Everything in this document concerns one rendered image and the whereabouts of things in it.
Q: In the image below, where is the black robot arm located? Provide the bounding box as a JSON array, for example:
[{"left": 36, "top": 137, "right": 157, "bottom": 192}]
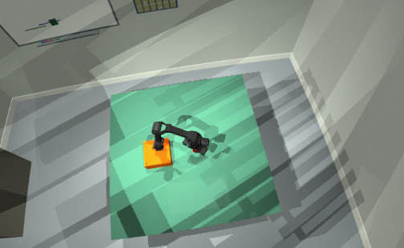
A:
[{"left": 152, "top": 122, "right": 209, "bottom": 152}]

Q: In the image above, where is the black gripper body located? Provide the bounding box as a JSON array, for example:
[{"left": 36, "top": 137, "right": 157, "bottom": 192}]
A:
[{"left": 182, "top": 139, "right": 208, "bottom": 155}]

